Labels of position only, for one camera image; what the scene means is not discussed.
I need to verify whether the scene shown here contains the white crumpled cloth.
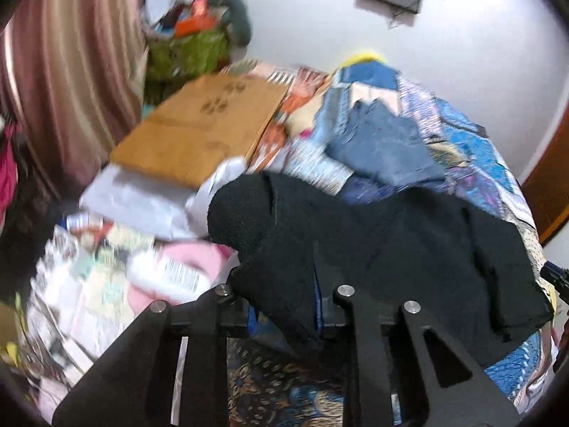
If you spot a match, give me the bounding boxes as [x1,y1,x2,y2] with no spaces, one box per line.
[79,157,247,241]

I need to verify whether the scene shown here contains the green patterned storage box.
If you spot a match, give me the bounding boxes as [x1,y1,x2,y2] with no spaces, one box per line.
[147,29,229,82]

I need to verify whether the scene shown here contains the wooden lap desk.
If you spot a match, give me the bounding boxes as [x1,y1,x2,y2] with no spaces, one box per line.
[109,74,287,189]

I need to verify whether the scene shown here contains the orange striped pillow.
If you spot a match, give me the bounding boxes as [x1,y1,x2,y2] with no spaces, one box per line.
[220,59,331,172]

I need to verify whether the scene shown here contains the brown wooden door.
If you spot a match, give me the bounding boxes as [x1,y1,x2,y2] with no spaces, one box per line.
[522,110,569,245]

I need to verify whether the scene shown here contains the yellow headboard cushion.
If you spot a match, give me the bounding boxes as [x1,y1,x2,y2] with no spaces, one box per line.
[340,50,386,68]

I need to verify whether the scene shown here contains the blue patchwork bedspread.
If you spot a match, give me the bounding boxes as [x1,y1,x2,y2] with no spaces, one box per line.
[253,62,554,412]

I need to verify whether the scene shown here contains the white plastic bottle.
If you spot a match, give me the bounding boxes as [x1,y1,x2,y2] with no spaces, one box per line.
[126,250,211,305]

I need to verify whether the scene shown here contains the folded blue jeans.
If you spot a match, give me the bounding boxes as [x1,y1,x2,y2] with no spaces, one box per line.
[325,100,445,187]

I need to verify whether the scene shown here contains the orange red box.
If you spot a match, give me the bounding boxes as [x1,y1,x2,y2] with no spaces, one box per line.
[174,0,218,38]

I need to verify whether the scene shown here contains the pink cloth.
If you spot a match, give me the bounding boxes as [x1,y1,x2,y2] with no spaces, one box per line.
[127,239,234,315]

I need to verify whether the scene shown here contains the grey plush toy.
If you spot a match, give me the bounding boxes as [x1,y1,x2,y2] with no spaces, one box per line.
[207,0,252,48]

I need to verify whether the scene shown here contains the striped brown curtain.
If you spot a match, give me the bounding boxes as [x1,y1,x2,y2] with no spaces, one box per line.
[1,0,148,194]

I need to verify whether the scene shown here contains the black pants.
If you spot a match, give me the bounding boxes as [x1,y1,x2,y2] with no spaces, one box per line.
[207,173,554,367]

